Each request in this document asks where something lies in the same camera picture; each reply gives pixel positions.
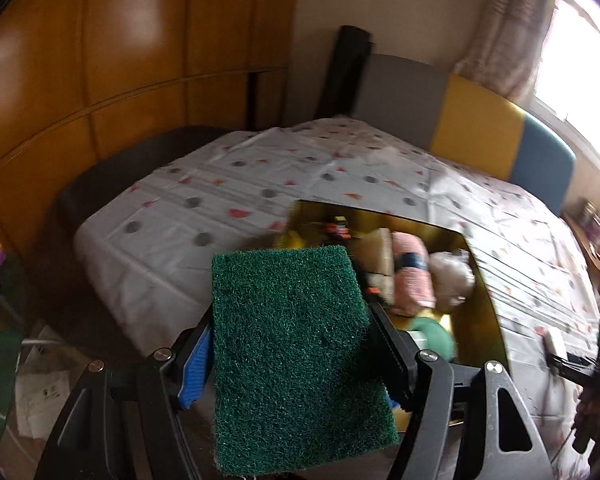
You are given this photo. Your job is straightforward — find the printed plastic bed cover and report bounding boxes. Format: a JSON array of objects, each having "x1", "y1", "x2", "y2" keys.
[{"x1": 72, "y1": 117, "x2": 600, "y2": 480}]

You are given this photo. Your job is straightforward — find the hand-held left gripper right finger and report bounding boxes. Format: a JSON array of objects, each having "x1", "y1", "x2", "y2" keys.
[{"x1": 367, "y1": 300, "x2": 556, "y2": 480}]

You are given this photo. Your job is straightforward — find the small purple boxes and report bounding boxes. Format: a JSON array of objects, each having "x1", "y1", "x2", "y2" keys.
[{"x1": 577, "y1": 200, "x2": 600, "y2": 242}]

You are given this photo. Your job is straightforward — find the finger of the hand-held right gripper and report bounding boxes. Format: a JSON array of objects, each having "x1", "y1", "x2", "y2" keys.
[{"x1": 545, "y1": 351, "x2": 600, "y2": 379}]

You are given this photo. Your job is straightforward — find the grey yellow blue headboard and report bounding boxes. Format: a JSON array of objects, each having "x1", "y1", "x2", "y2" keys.
[{"x1": 352, "y1": 54, "x2": 577, "y2": 216}]

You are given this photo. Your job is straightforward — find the white papers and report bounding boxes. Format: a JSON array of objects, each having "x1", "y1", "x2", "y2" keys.
[{"x1": 16, "y1": 345, "x2": 83, "y2": 442}]

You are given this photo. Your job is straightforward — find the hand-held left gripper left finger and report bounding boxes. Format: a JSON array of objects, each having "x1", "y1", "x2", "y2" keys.
[{"x1": 35, "y1": 317, "x2": 216, "y2": 480}]

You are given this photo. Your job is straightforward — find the clear plastic bag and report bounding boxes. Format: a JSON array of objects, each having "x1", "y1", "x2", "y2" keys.
[{"x1": 427, "y1": 249, "x2": 476, "y2": 309}]

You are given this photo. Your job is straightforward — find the barred window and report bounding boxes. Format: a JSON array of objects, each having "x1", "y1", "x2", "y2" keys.
[{"x1": 530, "y1": 0, "x2": 600, "y2": 181}]

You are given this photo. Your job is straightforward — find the gold tin box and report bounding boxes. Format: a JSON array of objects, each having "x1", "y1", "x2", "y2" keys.
[{"x1": 275, "y1": 199, "x2": 510, "y2": 436}]

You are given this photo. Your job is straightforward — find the green yellow scouring sponge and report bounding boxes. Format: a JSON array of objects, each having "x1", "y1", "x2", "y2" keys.
[{"x1": 211, "y1": 245, "x2": 401, "y2": 476}]

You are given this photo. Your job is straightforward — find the wooden wardrobe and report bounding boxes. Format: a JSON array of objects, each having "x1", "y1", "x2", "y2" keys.
[{"x1": 0, "y1": 0, "x2": 301, "y2": 261}]

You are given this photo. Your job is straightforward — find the wooden bedside desk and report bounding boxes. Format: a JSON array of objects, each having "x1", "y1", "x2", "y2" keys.
[{"x1": 562, "y1": 210, "x2": 600, "y2": 306}]

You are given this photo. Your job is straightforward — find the beige patterned curtain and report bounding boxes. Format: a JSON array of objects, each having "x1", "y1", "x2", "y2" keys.
[{"x1": 452, "y1": 0, "x2": 556, "y2": 106}]

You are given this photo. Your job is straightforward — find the green silicone bowl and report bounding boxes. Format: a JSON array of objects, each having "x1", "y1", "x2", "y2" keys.
[{"x1": 409, "y1": 316, "x2": 457, "y2": 364}]

